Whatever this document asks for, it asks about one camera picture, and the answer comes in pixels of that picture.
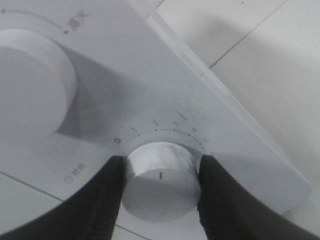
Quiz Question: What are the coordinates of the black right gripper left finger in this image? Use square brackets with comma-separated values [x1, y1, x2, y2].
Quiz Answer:
[0, 156, 125, 240]

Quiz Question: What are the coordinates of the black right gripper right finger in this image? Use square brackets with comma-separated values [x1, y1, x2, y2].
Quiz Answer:
[197, 154, 319, 240]

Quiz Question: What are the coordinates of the white timer knob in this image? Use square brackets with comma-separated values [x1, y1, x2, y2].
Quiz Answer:
[122, 141, 201, 222]

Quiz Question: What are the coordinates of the white microwave oven body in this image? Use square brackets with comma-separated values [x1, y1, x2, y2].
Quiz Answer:
[0, 0, 311, 214]

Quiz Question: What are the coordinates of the upper white power knob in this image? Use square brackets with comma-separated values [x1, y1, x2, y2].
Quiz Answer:
[0, 29, 78, 144]

